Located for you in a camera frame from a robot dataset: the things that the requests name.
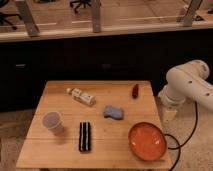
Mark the black white striped block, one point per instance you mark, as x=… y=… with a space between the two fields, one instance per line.
x=85 y=137

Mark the dark red sausage toy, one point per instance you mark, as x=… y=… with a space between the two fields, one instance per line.
x=135 y=91

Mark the orange ceramic bowl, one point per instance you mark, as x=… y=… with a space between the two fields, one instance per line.
x=147 y=141

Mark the grey metal post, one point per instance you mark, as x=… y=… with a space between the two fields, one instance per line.
x=27 y=18
x=191 y=11
x=95 y=13

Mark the wooden table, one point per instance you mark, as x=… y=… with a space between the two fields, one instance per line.
x=109 y=137

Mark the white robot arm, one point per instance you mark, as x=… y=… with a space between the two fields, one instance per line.
x=186 y=81

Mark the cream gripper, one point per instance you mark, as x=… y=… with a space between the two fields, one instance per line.
x=168 y=114

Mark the dark low cabinet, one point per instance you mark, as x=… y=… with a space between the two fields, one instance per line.
x=26 y=67

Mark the blue sponge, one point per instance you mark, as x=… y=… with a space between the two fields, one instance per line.
x=113 y=112

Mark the translucent plastic cup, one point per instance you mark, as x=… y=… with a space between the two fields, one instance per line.
x=52 y=122

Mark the white plastic bottle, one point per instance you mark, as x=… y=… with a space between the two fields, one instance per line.
x=81 y=96

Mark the grey metal post left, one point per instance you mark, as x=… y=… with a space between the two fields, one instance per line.
x=27 y=18

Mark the grey metal post right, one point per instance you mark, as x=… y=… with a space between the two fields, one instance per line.
x=191 y=11

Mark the grey metal post middle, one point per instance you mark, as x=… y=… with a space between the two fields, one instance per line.
x=95 y=13

